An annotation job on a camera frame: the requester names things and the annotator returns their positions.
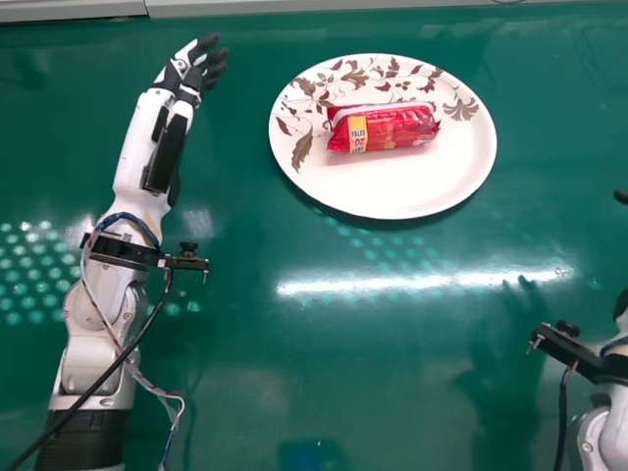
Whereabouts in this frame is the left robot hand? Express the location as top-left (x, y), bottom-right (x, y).
top-left (80, 31), bottom-right (231, 270)

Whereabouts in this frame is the red biscuit packet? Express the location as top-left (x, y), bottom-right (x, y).
top-left (326, 100), bottom-right (442, 156)

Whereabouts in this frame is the plate with brown leaf pattern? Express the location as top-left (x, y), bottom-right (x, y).
top-left (268, 52), bottom-right (498, 221)

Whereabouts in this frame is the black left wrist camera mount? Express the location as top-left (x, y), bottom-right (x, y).
top-left (156, 239), bottom-right (211, 286)

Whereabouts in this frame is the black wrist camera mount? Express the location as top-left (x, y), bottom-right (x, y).
top-left (524, 320), bottom-right (604, 385)
top-left (156, 239), bottom-right (211, 286)

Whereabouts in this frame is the black left camera cable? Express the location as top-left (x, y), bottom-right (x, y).
top-left (0, 269), bottom-right (173, 471)

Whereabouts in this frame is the black camera cable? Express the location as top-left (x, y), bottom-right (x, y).
top-left (552, 365), bottom-right (575, 471)
top-left (0, 269), bottom-right (173, 471)

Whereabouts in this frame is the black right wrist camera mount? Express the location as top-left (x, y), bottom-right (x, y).
top-left (524, 320), bottom-right (604, 385)

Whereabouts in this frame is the black right camera cable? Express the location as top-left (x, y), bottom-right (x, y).
top-left (552, 365), bottom-right (575, 471)

